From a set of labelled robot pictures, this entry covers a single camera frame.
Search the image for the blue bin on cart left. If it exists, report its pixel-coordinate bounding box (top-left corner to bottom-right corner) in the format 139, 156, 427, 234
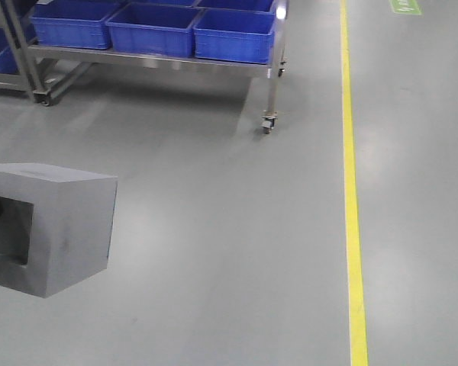
31, 1, 126, 50

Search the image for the gray hollow base block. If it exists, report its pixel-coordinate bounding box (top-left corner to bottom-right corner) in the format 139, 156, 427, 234
0, 163, 118, 298

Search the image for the steel wheeled cart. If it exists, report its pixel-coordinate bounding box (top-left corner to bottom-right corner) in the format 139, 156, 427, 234
0, 1, 289, 134

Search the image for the blue bin on cart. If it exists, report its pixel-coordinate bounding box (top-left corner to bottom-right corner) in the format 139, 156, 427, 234
193, 8, 276, 64
106, 2, 202, 58
31, 1, 126, 50

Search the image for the blue bin on cart right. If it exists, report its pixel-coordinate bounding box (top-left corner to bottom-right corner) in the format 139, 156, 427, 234
193, 8, 276, 64

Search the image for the blue bin on cart middle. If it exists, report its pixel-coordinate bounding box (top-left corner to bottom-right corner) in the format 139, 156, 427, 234
106, 2, 202, 58

